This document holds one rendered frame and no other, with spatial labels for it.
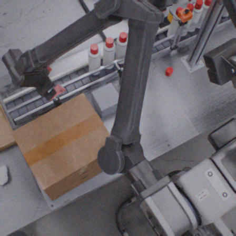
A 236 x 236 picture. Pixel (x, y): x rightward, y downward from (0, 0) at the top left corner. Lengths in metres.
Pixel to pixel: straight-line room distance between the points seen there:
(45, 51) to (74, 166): 0.42
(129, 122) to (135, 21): 0.24
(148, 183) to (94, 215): 1.50
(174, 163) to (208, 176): 1.60
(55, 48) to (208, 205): 0.58
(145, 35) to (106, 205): 1.67
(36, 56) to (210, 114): 0.92
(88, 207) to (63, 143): 1.13
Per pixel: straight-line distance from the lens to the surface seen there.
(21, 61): 1.15
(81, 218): 2.40
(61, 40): 1.05
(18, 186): 1.62
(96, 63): 1.59
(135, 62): 0.89
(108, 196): 2.41
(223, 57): 0.80
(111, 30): 1.82
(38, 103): 1.65
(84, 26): 0.99
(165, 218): 0.90
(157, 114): 1.69
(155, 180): 0.92
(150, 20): 0.87
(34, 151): 1.33
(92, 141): 1.32
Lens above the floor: 2.39
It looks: 69 degrees down
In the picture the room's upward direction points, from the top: 8 degrees clockwise
